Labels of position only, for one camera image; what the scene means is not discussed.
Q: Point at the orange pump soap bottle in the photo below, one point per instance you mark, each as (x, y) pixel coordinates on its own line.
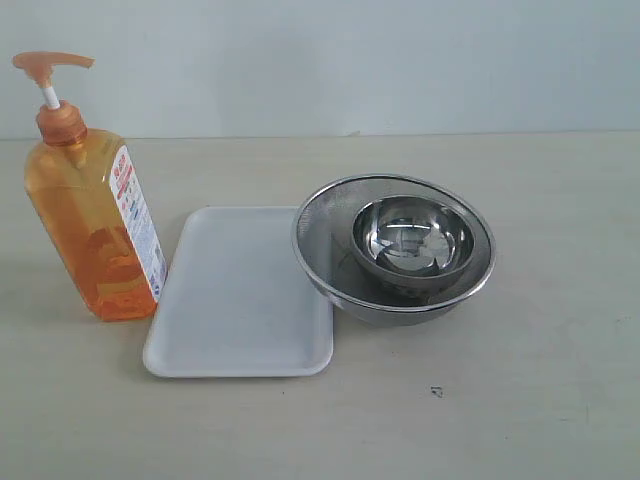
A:
(83, 184)

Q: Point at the small shiny steel bowl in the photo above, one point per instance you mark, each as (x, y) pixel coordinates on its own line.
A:
(411, 243)

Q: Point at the large steel mesh colander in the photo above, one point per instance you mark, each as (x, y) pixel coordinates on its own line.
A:
(321, 238)

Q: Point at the white rectangular plastic tray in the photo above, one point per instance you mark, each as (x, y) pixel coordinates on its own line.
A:
(236, 303)

